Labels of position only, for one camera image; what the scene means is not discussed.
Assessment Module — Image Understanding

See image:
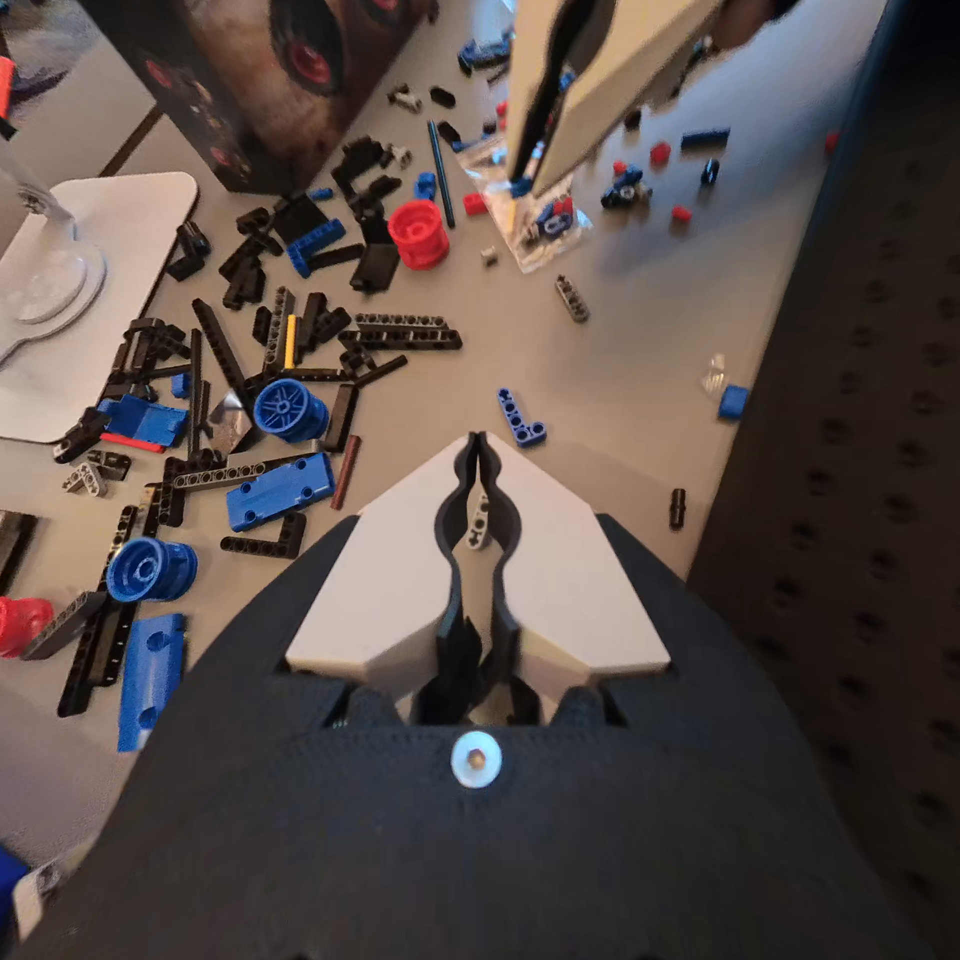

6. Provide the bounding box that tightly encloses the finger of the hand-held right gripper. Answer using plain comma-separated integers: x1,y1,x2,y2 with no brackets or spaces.
506,0,580,198
531,0,727,198

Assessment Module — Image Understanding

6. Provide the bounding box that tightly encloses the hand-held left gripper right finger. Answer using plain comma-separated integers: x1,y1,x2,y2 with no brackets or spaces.
477,431,673,690

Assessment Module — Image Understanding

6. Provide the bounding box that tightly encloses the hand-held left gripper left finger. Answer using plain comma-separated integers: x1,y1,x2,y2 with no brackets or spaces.
283,431,481,684

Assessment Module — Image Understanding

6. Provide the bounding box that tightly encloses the blue small L beam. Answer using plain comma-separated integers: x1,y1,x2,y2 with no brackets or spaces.
496,387,548,449

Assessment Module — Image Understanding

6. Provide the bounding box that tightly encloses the pile of black beams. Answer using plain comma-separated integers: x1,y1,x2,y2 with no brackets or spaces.
52,135,464,717

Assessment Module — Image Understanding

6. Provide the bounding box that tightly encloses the grey desk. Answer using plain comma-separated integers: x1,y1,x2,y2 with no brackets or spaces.
0,0,890,864

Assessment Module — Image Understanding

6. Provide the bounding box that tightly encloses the person's right hand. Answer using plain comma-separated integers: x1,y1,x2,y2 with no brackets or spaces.
711,0,798,51

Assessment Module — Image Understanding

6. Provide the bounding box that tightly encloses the brown axle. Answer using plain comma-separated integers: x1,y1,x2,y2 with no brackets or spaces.
331,433,363,511

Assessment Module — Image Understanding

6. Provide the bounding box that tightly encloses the blue flat panel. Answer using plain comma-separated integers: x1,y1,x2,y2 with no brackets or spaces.
116,613,186,753
225,451,336,534

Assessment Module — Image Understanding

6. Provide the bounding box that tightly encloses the long black axle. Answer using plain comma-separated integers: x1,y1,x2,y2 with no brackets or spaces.
427,118,457,230

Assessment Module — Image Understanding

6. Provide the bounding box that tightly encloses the black flat tile bar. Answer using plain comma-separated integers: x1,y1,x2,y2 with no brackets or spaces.
324,382,360,453

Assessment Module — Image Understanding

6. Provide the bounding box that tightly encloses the dark grey thin beam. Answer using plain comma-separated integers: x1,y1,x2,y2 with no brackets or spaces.
172,461,267,490

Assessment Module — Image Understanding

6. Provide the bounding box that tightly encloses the red wheel rim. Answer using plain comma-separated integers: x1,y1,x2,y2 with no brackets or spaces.
0,596,55,660
387,198,451,271

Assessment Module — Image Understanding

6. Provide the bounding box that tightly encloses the blue wheel rim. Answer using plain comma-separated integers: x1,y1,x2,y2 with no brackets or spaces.
105,536,200,603
252,377,330,445

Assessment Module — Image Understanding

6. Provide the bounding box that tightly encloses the black rectangular panel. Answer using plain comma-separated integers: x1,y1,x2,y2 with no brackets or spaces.
348,241,402,294

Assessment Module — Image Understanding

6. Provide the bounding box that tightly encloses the black square tile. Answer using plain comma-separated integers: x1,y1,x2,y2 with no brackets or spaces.
270,193,329,243

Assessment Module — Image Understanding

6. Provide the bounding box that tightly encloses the blue large L beam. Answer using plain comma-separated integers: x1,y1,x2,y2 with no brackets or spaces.
287,217,348,279

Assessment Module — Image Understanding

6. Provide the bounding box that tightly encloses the monster truck toy set box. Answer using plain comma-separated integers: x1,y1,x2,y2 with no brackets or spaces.
78,0,440,195

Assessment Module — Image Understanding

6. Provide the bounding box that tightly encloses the blue hinged panel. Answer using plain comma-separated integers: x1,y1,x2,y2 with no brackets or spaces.
96,393,190,449

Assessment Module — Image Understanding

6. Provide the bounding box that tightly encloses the medium grey beam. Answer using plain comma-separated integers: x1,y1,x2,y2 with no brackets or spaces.
264,286,297,369

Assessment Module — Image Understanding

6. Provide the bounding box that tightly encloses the black cylindrical panel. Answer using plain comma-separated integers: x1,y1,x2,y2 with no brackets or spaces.
0,510,37,594

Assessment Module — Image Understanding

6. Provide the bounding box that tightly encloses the book stand with white base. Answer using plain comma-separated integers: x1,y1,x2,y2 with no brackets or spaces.
0,56,200,445

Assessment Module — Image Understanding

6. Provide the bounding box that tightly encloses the blue tagged plastic bin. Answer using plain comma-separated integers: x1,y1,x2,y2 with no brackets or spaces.
0,843,27,924

